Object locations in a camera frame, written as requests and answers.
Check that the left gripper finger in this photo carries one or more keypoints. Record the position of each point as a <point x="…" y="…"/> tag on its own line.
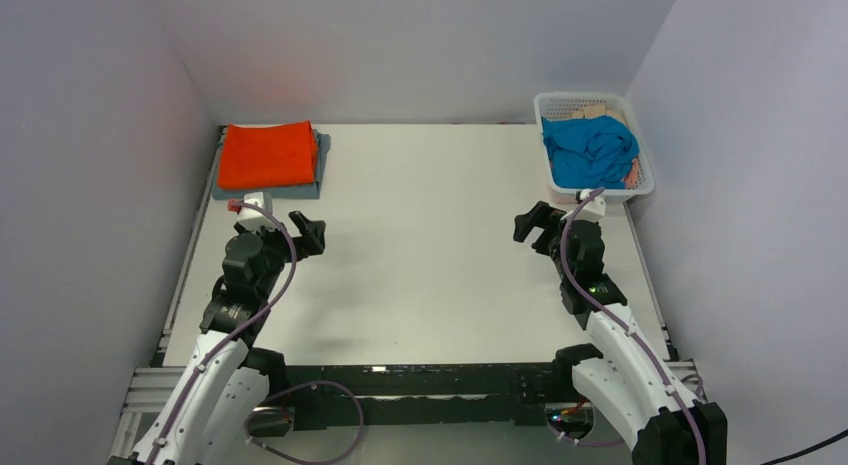
<point x="315" y="236"/>
<point x="299" y="219"/>

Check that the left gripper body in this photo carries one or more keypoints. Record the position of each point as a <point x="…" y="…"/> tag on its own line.
<point x="276" y="242"/>

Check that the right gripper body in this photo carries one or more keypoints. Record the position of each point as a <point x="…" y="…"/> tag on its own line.
<point x="550" y="239"/>

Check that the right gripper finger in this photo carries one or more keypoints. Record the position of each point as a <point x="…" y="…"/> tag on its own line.
<point x="538" y="215"/>
<point x="522" y="229"/>

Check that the blue t shirt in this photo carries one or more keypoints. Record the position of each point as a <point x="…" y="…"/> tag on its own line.
<point x="589" y="153"/>

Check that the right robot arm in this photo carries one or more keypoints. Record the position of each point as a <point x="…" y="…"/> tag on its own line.
<point x="657" y="416"/>

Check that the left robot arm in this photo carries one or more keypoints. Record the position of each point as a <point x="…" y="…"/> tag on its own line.
<point x="227" y="376"/>

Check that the folded orange t shirt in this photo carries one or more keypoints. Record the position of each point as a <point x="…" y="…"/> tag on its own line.
<point x="265" y="157"/>

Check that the folded grey t shirt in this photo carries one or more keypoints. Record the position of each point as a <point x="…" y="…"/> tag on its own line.
<point x="310" y="191"/>

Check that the pink t shirt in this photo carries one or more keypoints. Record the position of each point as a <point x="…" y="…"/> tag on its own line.
<point x="631" y="180"/>

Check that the white plastic basket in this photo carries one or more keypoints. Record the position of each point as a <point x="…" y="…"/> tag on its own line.
<point x="559" y="105"/>

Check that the beige t shirt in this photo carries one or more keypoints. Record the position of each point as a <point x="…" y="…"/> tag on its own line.
<point x="598" y="110"/>

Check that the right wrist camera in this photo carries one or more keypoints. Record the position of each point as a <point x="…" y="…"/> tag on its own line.
<point x="591" y="205"/>

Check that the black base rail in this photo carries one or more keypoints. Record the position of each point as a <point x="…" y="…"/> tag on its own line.
<point x="317" y="397"/>

